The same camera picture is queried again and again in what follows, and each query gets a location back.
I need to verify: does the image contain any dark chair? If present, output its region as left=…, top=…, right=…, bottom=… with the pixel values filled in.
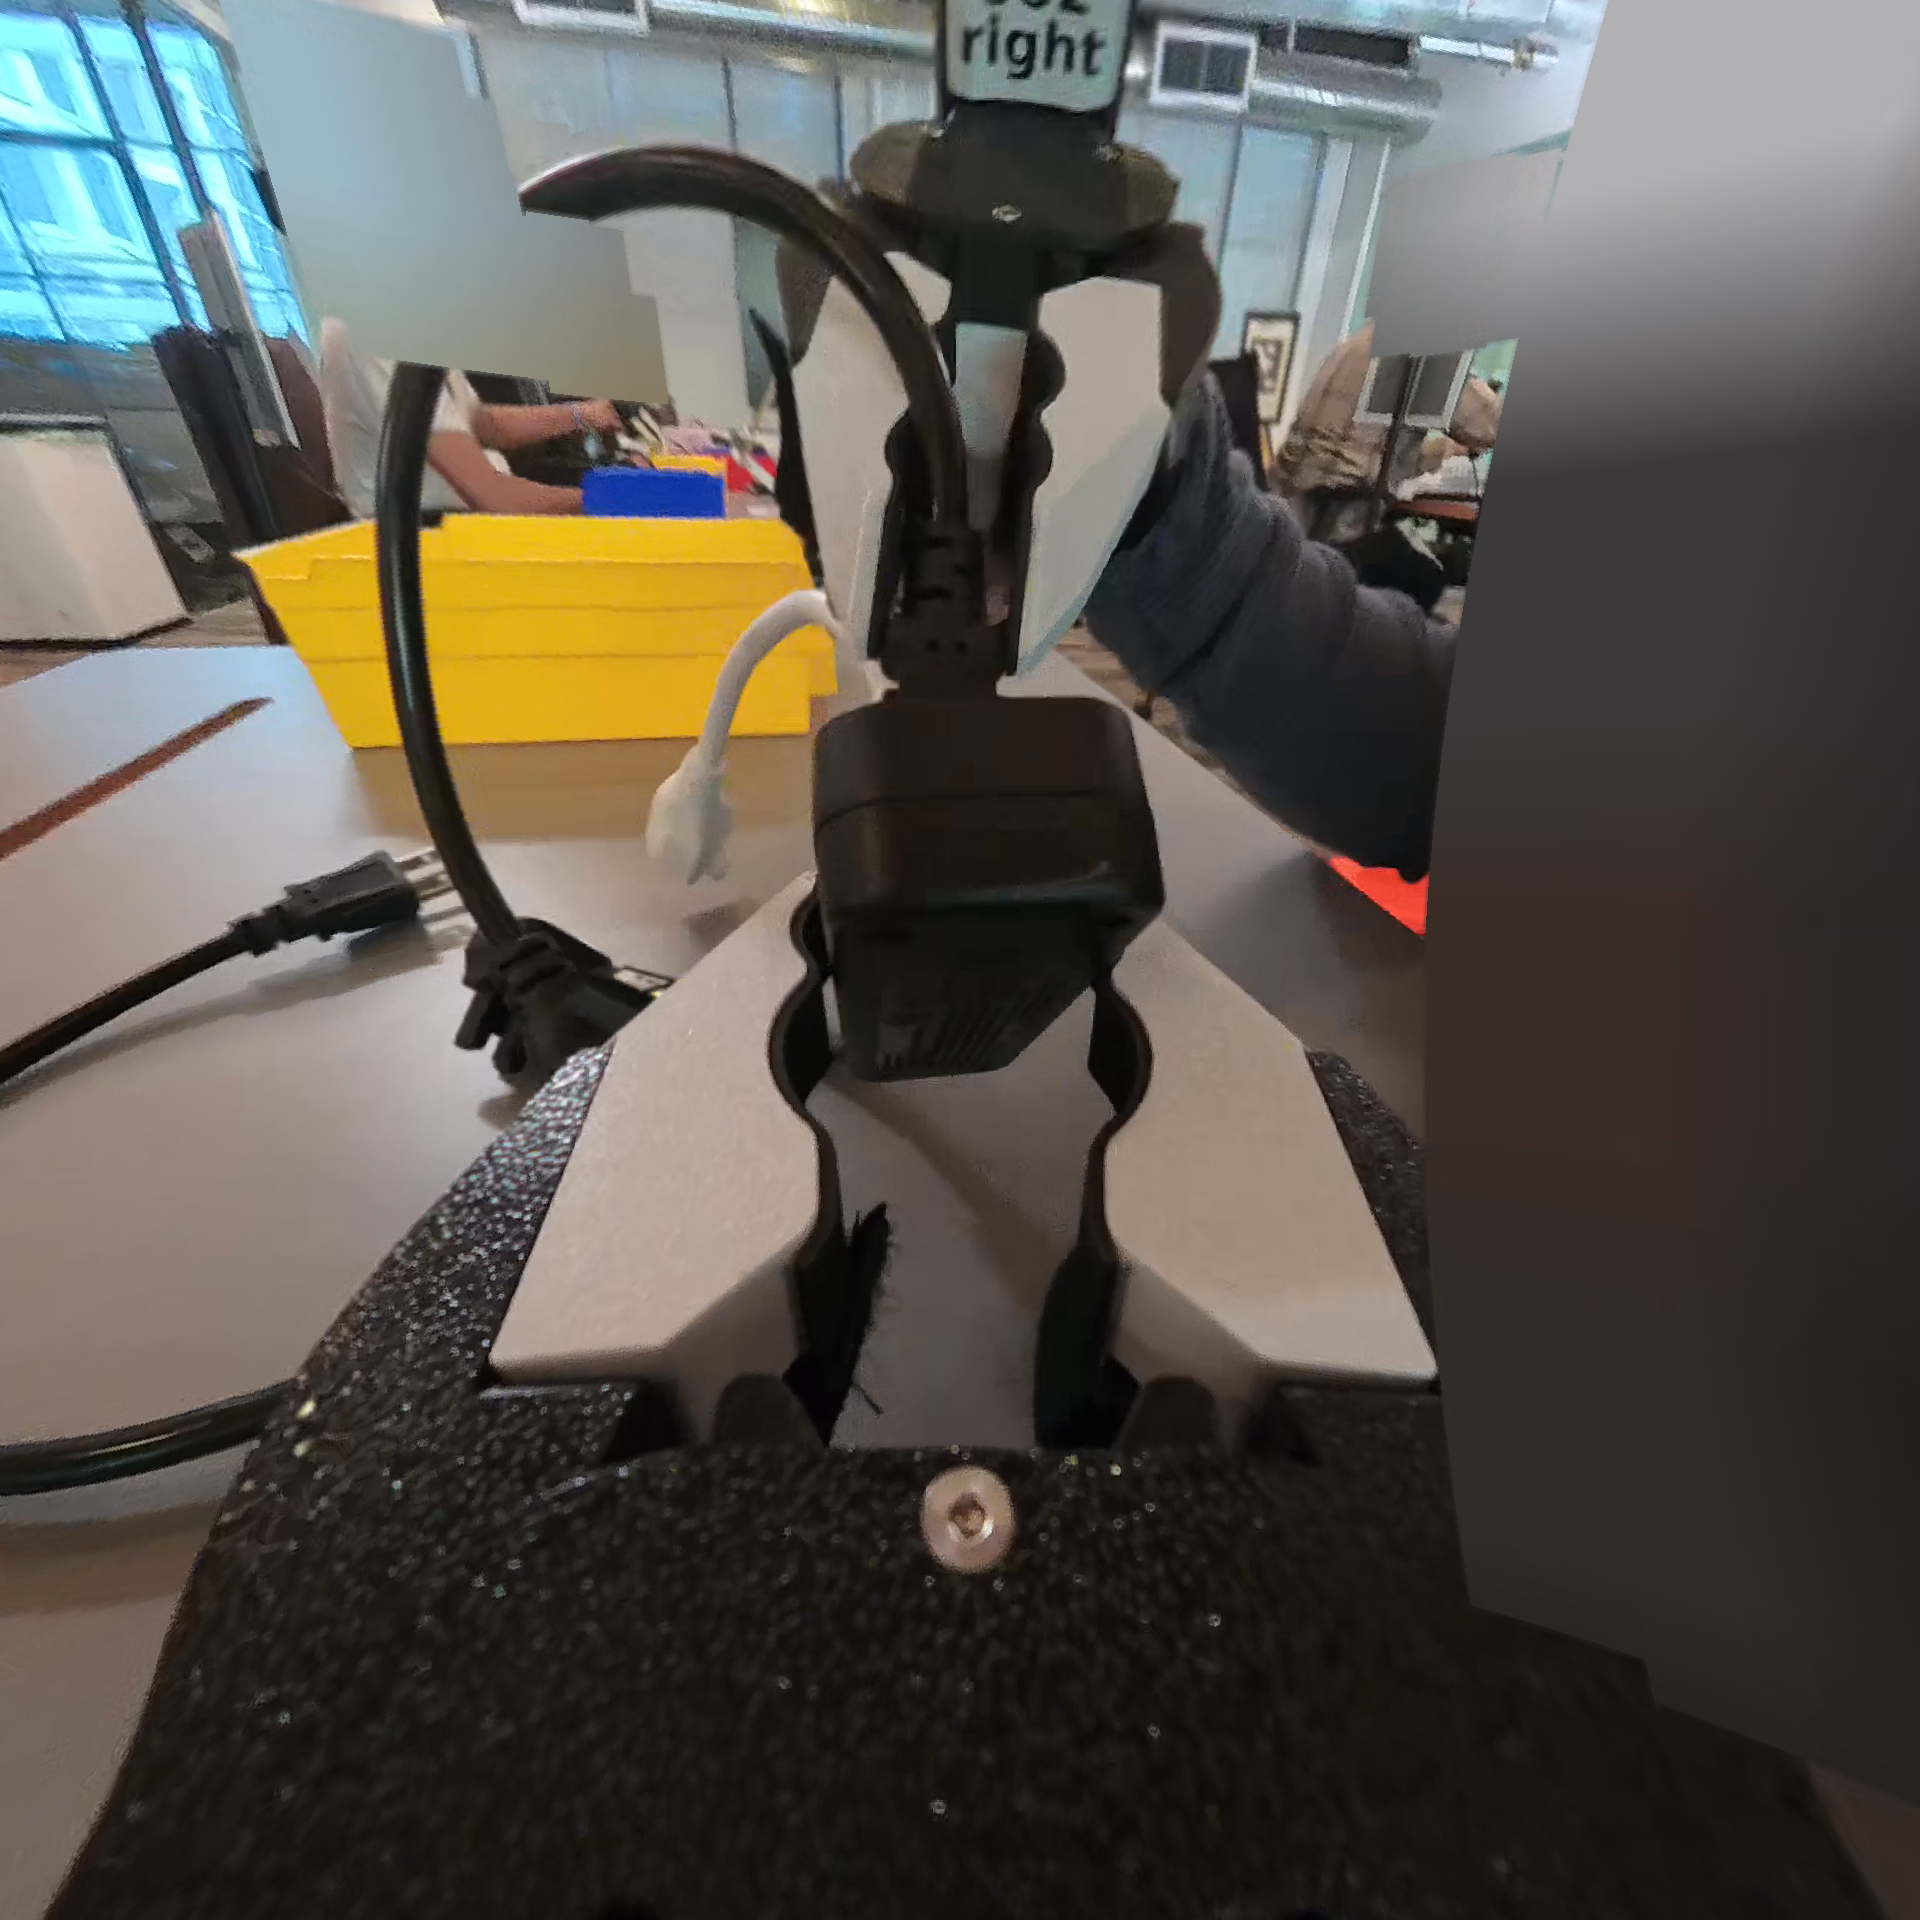
left=151, top=322, right=349, bottom=602

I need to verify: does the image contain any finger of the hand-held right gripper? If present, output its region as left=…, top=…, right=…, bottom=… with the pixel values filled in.
left=1020, top=276, right=1203, bottom=679
left=787, top=247, right=963, bottom=649

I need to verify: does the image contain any short black power cable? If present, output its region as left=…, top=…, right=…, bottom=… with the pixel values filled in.
left=0, top=846, right=444, bottom=1503

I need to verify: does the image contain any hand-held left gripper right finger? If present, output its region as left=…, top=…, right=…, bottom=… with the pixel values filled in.
left=1082, top=913, right=1441, bottom=1434

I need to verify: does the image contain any person's right forearm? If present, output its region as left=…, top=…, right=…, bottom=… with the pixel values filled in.
left=1087, top=374, right=1465, bottom=888

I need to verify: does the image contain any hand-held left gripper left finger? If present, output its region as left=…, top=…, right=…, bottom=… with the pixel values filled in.
left=487, top=876, right=838, bottom=1438

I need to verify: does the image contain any silver ventilation duct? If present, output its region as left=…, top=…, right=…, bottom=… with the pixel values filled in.
left=1141, top=0, right=1571, bottom=145

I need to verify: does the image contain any blue plastic bin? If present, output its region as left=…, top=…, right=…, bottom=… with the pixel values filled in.
left=583, top=463, right=733, bottom=520

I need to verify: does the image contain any large window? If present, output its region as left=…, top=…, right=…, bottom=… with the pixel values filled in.
left=0, top=0, right=310, bottom=354

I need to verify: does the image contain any thick black power cable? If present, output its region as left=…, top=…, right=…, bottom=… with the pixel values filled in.
left=375, top=142, right=1039, bottom=1087

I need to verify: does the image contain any yellow plastic bin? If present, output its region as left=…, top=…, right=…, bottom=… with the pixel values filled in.
left=236, top=510, right=842, bottom=751

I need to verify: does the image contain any bright orange object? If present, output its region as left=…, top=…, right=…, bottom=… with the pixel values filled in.
left=1335, top=854, right=1428, bottom=936

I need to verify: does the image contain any black power adapter block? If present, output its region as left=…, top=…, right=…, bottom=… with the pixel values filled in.
left=814, top=702, right=1171, bottom=1087

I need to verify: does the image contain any white power cable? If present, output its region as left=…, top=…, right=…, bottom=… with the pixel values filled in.
left=644, top=589, right=858, bottom=888

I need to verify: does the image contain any white cabinet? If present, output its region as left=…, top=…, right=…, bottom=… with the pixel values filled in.
left=0, top=427, right=190, bottom=649

